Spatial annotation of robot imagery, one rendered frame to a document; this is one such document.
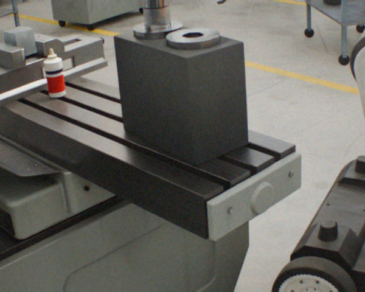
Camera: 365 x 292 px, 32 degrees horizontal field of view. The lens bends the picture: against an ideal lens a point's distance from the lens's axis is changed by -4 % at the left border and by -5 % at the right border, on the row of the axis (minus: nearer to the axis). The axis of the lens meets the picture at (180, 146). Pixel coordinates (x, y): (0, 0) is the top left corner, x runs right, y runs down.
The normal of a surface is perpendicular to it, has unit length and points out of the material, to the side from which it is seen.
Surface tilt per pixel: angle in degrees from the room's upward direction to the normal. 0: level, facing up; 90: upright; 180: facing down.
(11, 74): 90
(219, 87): 90
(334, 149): 0
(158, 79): 90
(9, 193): 0
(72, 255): 90
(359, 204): 0
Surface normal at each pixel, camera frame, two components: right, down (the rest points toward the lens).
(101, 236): 0.69, 0.26
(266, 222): -0.07, -0.90
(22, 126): -0.72, 0.34
